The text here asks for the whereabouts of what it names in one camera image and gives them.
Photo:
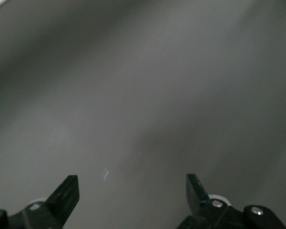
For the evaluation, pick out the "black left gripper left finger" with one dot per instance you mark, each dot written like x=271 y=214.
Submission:
x=54 y=207

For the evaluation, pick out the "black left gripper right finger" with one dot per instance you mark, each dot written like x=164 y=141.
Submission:
x=200 y=210

